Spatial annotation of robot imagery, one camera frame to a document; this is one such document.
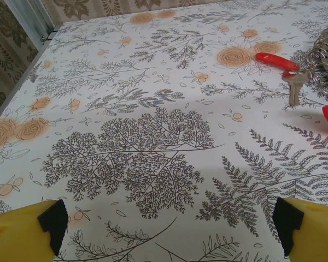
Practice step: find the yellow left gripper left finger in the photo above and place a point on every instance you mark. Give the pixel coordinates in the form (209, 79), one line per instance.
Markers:
(19, 234)

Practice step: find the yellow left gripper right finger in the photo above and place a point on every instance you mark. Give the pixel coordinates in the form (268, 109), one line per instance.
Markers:
(314, 234)

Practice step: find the silver metal key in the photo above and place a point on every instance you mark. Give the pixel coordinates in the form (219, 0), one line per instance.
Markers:
(294, 90)

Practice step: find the aluminium frame post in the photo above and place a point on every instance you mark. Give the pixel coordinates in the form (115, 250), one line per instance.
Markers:
(35, 13)

